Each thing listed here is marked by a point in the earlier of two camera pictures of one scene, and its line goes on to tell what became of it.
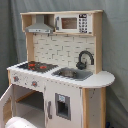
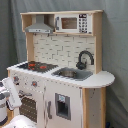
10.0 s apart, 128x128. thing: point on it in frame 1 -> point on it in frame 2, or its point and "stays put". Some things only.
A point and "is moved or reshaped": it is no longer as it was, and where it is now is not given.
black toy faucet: (82, 65) stays put
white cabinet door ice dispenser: (63, 106) stays put
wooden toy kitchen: (62, 83) stays put
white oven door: (7, 107) is moved or reshaped
